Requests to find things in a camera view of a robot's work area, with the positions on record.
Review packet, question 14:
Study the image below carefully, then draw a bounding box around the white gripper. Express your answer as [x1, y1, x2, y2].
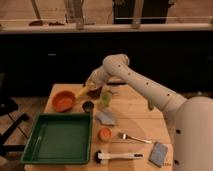
[83, 67, 110, 92]

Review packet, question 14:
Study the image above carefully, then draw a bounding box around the yellow banana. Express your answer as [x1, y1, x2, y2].
[75, 88, 87, 99]

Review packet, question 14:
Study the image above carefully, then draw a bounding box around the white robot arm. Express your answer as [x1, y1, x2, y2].
[86, 54, 213, 171]

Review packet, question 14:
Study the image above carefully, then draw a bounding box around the dark brown bowl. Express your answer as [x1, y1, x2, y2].
[87, 88, 102, 99]

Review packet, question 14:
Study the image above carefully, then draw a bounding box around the orange red bowl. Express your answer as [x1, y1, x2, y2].
[52, 91, 75, 112]

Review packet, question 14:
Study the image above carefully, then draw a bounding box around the green plastic cup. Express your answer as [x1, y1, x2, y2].
[101, 91, 112, 107]

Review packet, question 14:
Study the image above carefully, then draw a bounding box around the cream block on table edge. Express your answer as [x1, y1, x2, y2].
[107, 78, 125, 84]

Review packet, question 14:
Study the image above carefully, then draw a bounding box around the blue grey cloth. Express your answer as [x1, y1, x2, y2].
[96, 111, 116, 125]

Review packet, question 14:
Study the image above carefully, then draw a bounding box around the small orange cup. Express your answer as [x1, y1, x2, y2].
[98, 127, 112, 142]

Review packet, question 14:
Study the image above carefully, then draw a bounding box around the silver fork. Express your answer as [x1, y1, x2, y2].
[118, 132, 153, 144]

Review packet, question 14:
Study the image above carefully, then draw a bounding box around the green plastic tray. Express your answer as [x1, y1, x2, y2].
[21, 113, 93, 165]

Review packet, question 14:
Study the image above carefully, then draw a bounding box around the black office chair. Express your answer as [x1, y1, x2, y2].
[0, 72, 29, 157]

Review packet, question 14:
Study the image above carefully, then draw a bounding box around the blue sponge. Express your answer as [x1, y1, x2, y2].
[149, 142, 168, 167]

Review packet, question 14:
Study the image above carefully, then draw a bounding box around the white handled dish brush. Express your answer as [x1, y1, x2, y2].
[94, 150, 143, 164]

